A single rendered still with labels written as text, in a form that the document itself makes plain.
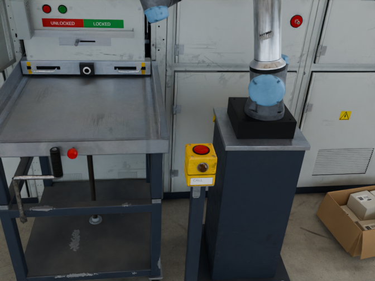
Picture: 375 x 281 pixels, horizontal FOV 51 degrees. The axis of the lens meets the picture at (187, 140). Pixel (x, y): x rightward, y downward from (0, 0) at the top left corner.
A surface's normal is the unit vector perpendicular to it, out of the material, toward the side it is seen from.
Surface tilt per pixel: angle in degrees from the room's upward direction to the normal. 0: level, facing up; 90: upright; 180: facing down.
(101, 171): 90
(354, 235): 75
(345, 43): 90
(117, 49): 93
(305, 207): 0
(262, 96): 97
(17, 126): 0
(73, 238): 0
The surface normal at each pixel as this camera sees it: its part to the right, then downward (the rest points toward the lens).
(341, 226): -0.92, -0.12
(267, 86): -0.24, 0.59
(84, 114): 0.05, -0.85
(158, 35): 0.12, 0.52
